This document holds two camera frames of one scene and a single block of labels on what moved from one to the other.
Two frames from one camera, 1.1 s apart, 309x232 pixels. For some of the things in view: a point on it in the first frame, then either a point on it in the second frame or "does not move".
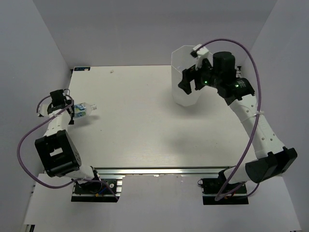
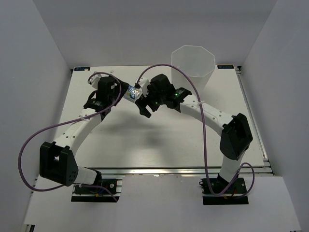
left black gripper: x=72 y=122 to x=124 y=86
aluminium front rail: x=104 y=172 does not move
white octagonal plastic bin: x=182 y=59 does not move
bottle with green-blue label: x=81 y=109 to x=132 y=93
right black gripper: x=188 y=74 to x=142 y=102
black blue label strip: x=83 y=68 does not move
